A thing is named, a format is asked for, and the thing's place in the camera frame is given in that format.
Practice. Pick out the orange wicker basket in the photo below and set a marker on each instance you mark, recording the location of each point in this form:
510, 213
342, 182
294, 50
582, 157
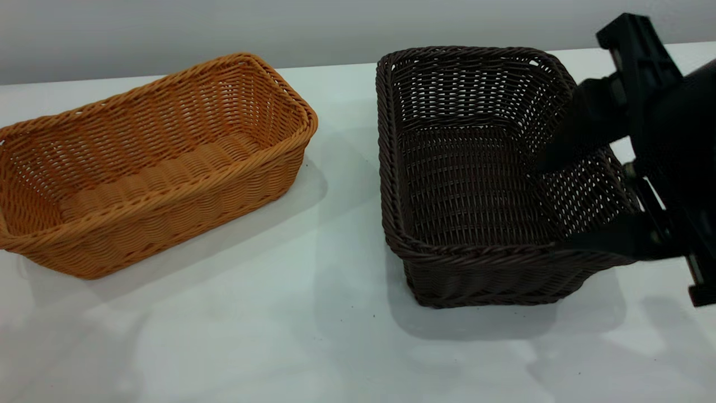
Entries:
168, 168

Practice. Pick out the dark brown wicker basket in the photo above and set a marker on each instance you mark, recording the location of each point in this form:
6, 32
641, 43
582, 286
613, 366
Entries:
458, 184

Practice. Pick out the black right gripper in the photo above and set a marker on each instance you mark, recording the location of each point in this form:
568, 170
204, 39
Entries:
677, 145

